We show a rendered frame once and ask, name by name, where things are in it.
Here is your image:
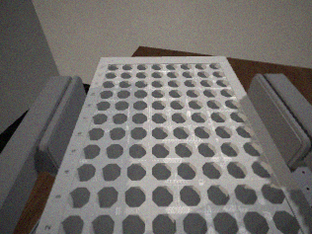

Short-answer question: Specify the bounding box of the white well plate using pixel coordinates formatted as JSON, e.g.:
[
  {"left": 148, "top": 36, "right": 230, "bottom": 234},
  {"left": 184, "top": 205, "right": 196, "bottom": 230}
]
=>
[{"left": 36, "top": 56, "right": 312, "bottom": 234}]

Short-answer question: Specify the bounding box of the grey flat base plate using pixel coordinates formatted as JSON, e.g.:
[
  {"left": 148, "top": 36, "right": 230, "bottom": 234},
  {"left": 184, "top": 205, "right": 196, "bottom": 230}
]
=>
[{"left": 30, "top": 167, "right": 312, "bottom": 234}]

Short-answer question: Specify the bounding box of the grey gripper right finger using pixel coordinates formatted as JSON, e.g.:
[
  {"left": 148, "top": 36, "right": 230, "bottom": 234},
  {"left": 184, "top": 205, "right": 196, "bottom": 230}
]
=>
[{"left": 247, "top": 74, "right": 312, "bottom": 173}]

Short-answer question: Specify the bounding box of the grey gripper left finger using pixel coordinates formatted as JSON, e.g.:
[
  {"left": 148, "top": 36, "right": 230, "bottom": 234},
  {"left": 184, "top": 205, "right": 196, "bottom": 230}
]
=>
[{"left": 0, "top": 76, "right": 87, "bottom": 234}]

